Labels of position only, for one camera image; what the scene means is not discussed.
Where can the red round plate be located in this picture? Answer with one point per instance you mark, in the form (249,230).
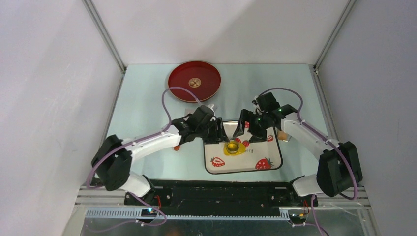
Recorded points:
(199,77)

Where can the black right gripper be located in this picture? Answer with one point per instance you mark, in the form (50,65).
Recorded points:
(257,135)

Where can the aluminium frame rail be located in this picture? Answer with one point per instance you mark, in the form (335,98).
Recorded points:
(119,204)

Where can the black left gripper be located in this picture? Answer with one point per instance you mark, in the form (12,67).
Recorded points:
(219,134)

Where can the strawberry print tray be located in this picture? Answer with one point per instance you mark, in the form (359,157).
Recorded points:
(251,157)

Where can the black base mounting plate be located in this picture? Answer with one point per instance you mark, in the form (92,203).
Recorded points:
(224,199)

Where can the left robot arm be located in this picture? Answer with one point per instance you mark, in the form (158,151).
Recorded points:
(114,159)

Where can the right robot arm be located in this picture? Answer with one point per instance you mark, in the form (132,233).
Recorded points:
(338,163)

